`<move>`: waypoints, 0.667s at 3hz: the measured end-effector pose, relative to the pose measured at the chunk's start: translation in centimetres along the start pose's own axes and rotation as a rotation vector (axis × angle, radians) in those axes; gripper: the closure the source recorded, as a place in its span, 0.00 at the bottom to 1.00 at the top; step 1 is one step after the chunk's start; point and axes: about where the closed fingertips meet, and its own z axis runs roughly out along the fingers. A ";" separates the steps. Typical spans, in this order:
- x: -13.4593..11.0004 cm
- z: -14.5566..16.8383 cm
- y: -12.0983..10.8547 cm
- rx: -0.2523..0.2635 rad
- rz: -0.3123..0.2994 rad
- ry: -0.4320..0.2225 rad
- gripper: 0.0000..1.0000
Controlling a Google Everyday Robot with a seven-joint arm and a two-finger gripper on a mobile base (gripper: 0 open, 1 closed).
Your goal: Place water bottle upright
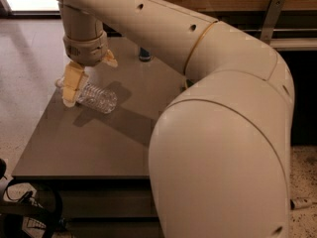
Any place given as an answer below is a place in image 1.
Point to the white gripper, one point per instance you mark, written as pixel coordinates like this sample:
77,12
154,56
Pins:
86,51

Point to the grey table with drawers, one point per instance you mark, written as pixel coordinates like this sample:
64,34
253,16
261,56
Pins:
99,162

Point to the white power strip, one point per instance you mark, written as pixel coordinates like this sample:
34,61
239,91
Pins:
300,203

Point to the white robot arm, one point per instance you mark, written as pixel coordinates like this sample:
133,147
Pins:
219,153

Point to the right metal bracket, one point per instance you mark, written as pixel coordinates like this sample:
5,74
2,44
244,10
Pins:
271,16

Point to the clear plastic water bottle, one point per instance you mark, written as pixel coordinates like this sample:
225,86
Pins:
94,97

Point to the blue silver energy drink can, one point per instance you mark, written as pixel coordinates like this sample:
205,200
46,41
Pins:
144,55

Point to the wooden counter with rail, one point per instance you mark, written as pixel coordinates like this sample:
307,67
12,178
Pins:
296,28

